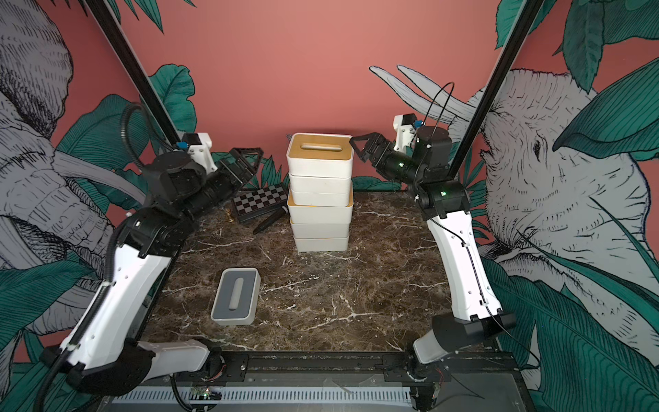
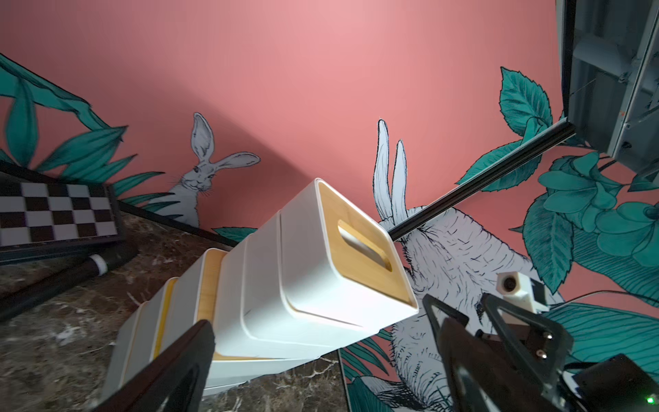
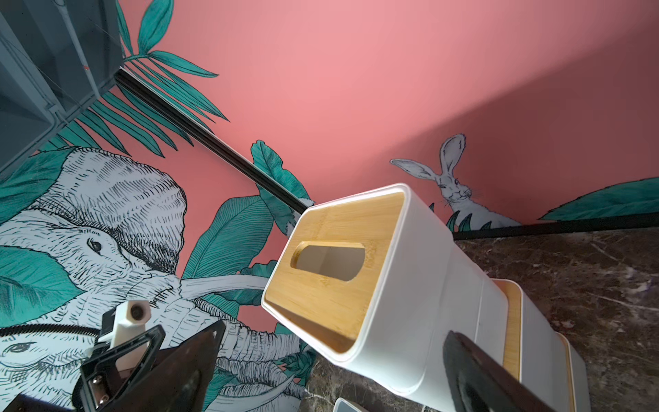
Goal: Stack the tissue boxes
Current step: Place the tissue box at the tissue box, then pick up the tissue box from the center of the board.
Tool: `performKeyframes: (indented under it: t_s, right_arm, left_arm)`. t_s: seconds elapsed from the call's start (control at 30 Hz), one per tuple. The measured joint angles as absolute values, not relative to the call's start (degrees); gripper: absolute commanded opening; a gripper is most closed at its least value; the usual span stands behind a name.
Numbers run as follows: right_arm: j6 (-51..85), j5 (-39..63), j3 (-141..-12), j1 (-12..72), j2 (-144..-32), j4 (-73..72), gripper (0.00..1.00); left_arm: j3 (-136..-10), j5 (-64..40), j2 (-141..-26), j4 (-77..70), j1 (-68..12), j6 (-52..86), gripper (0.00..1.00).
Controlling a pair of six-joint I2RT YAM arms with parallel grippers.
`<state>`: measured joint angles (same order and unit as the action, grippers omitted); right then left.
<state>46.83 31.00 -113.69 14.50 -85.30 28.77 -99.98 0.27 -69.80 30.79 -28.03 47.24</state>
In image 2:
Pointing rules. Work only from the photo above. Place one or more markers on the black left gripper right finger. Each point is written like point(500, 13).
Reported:
point(479, 379)

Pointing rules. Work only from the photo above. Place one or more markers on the white bottom tissue box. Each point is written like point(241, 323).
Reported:
point(134, 348)

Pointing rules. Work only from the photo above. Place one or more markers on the folding chess board box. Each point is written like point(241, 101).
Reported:
point(52, 220)

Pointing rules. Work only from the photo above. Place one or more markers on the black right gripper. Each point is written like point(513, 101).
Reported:
point(535, 347)

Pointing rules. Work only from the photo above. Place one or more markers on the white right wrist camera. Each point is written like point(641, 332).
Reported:
point(522, 291)

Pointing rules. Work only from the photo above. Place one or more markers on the small bamboo lid tissue box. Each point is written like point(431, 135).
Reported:
point(338, 263)

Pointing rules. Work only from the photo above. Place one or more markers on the yellow lid tissue box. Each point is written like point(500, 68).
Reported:
point(162, 301)

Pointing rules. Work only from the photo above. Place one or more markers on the black corner frame post right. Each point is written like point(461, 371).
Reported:
point(535, 147)

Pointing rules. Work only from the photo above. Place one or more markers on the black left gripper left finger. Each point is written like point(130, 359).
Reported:
point(173, 381)

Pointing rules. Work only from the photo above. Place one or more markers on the large bamboo lid tissue box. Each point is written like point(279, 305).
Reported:
point(193, 298)

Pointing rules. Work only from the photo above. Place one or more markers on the grey lid tissue box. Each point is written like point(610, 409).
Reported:
point(231, 336)

